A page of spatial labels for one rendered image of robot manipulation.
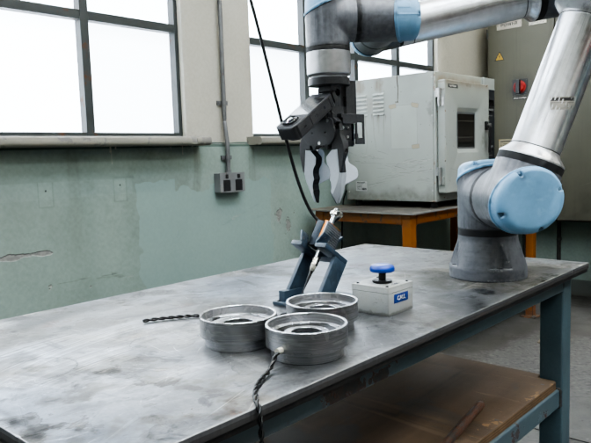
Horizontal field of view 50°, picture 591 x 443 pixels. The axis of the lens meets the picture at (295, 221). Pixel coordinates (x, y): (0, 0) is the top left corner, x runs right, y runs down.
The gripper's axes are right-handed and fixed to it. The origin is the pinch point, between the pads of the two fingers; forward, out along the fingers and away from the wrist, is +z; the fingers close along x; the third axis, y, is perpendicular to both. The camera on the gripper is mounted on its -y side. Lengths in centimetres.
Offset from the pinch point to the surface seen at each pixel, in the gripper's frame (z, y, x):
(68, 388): 18, -51, -6
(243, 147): -11, 115, 154
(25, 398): 18, -55, -6
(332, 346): 15.9, -25.4, -23.8
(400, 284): 13.7, 0.2, -15.5
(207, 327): 14.7, -32.2, -8.1
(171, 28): -62, 80, 157
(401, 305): 17.1, 0.2, -15.6
